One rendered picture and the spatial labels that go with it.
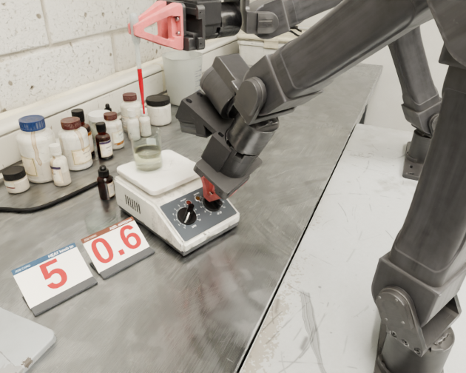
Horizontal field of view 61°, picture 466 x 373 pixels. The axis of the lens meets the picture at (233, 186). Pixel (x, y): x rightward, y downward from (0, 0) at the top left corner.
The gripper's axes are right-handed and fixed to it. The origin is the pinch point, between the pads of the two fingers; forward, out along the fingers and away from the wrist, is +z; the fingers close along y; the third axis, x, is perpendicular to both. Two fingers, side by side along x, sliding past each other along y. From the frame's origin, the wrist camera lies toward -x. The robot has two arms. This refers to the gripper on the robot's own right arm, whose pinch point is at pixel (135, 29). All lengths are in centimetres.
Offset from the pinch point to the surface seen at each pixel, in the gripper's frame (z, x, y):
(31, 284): 24.6, 29.8, 7.3
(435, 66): -152, 29, -9
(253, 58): -90, 27, -59
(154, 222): 4.7, 28.6, 7.8
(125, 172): 3.8, 23.3, -1.6
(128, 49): -31, 15, -56
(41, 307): 24.8, 31.7, 10.3
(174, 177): -1.4, 23.2, 5.8
